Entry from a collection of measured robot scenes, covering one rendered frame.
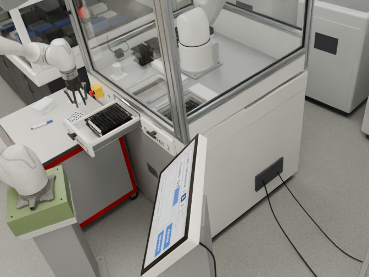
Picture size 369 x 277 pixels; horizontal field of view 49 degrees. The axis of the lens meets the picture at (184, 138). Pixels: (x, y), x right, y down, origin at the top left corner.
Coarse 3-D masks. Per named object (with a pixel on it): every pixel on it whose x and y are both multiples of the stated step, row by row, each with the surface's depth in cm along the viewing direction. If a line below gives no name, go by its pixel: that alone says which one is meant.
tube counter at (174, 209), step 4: (180, 180) 160; (176, 184) 162; (180, 184) 158; (176, 188) 160; (176, 192) 157; (176, 196) 155; (176, 200) 154; (172, 204) 155; (176, 204) 152; (172, 208) 153; (176, 208) 150; (172, 212) 151; (176, 212) 148; (172, 216) 149
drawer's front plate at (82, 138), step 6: (66, 120) 232; (66, 126) 234; (72, 126) 227; (72, 132) 230; (78, 132) 222; (78, 138) 226; (84, 138) 218; (84, 144) 221; (90, 144) 216; (90, 150) 218
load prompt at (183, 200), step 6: (186, 156) 167; (186, 162) 164; (186, 168) 161; (186, 174) 158; (186, 180) 155; (186, 186) 152; (186, 192) 149; (180, 198) 151; (186, 198) 146; (180, 204) 148; (180, 210) 146
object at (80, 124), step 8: (112, 104) 246; (120, 104) 250; (96, 112) 242; (80, 120) 237; (136, 120) 232; (80, 128) 240; (88, 128) 239; (120, 128) 227; (128, 128) 231; (88, 136) 233; (104, 136) 222; (112, 136) 226; (120, 136) 230; (96, 144) 221; (104, 144) 225
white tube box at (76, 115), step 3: (75, 111) 261; (72, 114) 259; (75, 114) 258; (78, 114) 258; (81, 114) 257; (84, 114) 257; (69, 117) 256; (72, 117) 256; (75, 117) 256; (78, 117) 255; (81, 117) 255; (69, 120) 255; (72, 120) 254; (75, 120) 253; (63, 123) 254
